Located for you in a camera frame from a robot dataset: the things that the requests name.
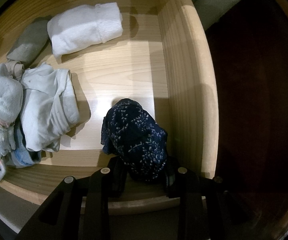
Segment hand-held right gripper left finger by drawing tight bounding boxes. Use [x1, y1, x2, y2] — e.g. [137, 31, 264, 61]
[22, 156, 129, 240]

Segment beige cloth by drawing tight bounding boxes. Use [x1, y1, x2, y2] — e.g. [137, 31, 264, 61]
[5, 60, 26, 80]

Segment navy floral underwear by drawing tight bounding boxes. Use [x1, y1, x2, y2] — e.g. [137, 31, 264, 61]
[101, 99, 169, 183]

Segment grey folded cloth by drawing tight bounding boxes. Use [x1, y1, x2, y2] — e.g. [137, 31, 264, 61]
[6, 15, 52, 64]

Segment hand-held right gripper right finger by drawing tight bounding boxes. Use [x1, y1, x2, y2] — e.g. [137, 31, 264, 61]
[162, 164, 258, 240]

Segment white socks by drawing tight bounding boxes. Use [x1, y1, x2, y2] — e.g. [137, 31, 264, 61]
[47, 2, 124, 60]

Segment grey bedside cabinet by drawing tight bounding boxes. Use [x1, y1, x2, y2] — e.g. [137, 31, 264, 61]
[186, 0, 256, 28]

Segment light blue underwear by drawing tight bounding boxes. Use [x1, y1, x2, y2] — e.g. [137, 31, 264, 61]
[22, 64, 81, 153]

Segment blue knit cloth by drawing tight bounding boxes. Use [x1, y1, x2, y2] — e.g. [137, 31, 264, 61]
[7, 125, 43, 168]

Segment wooden drawer with grey front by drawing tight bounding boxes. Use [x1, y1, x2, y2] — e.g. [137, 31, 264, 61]
[0, 0, 220, 234]

